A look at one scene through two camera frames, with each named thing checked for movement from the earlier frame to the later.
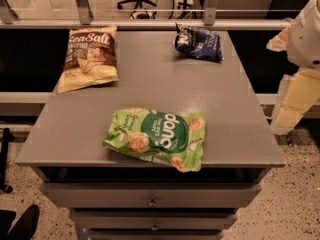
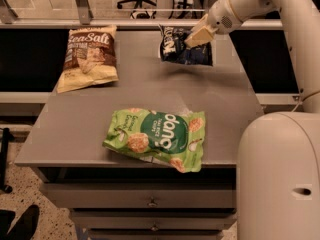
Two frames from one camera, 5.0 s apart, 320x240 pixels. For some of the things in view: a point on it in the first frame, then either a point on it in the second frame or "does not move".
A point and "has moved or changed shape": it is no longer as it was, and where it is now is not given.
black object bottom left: x=23 y=228 does not move
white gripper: x=306 y=42 to x=220 y=16
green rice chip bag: x=174 y=139 does not move
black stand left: x=4 y=161 does not move
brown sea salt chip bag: x=91 y=58 does not move
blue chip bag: x=202 y=43 has moved or changed shape
